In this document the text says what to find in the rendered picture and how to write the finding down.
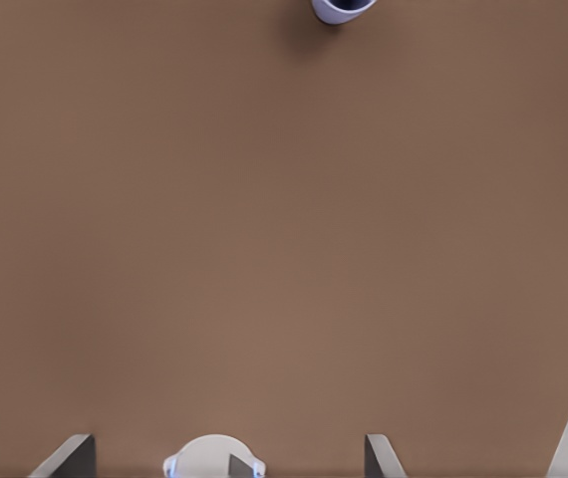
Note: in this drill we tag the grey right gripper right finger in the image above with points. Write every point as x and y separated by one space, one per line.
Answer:
381 458

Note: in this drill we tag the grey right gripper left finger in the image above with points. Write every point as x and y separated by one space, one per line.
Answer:
72 458

